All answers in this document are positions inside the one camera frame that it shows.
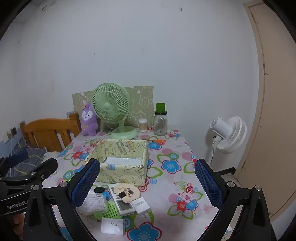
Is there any green perforated speaker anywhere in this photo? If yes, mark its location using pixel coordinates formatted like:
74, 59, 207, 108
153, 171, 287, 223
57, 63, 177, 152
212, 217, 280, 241
94, 201, 122, 219

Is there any person's left hand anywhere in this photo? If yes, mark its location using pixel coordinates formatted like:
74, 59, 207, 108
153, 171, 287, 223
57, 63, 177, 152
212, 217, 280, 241
10, 213, 26, 235

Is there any yellow printed storage box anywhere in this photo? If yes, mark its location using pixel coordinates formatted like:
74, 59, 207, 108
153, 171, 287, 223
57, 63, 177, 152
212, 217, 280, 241
87, 139, 149, 187

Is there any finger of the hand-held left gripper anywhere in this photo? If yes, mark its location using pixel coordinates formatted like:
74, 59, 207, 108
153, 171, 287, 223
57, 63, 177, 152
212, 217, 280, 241
0, 158, 59, 189
0, 149, 28, 178

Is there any white calculator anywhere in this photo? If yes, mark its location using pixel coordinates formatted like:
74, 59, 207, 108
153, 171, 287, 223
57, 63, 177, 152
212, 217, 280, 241
108, 184, 136, 217

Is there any beige door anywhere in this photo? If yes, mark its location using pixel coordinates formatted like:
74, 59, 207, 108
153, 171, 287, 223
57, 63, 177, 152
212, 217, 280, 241
236, 0, 296, 223

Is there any green desk fan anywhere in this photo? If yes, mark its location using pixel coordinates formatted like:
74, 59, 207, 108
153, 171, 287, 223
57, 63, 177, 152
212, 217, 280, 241
92, 83, 139, 140

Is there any white paper sheet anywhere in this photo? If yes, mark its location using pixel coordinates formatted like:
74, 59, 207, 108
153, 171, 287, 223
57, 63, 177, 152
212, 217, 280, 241
103, 157, 145, 165

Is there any beige cartoon face pad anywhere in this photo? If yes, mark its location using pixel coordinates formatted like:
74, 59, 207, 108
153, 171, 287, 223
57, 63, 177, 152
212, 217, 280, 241
111, 183, 140, 204

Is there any white translucent round case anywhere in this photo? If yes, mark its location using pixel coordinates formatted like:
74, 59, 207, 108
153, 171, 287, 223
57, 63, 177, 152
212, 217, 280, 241
79, 192, 109, 215

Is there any glass jar with green lid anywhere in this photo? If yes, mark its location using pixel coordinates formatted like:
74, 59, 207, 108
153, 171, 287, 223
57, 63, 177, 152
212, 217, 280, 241
151, 103, 168, 136

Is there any floral tablecloth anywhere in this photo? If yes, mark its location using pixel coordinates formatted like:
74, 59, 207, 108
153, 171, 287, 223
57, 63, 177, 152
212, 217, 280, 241
39, 130, 232, 241

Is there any wooden bed headboard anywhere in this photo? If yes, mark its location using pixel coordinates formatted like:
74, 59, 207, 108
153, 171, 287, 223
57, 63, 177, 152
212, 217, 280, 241
20, 113, 81, 152

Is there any white fan cable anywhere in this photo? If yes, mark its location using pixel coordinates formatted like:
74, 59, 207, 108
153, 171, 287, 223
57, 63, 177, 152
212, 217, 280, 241
98, 120, 123, 139

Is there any small white charger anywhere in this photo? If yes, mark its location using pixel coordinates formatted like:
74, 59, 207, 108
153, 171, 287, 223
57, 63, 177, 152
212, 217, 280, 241
131, 197, 152, 218

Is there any large white charger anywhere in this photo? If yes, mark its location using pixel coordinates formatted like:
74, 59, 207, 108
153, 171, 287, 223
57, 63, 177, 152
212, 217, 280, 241
101, 218, 126, 235

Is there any white standing fan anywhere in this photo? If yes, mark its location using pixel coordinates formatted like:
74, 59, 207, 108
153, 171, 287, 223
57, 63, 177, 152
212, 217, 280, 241
206, 116, 247, 176

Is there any patterned paper backdrop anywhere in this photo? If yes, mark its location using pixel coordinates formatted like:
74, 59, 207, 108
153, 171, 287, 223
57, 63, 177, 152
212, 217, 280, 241
72, 86, 154, 133

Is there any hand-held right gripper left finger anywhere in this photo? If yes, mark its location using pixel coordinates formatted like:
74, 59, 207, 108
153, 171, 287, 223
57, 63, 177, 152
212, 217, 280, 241
23, 158, 101, 241

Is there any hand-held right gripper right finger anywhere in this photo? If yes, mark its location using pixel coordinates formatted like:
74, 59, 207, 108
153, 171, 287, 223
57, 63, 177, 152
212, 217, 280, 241
194, 159, 278, 241

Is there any purple plush toy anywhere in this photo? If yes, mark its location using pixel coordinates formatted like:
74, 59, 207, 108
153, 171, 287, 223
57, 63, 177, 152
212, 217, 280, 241
80, 103, 99, 137

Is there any plaid bedding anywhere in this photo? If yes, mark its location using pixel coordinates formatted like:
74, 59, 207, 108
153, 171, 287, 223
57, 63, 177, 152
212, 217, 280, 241
0, 147, 47, 179

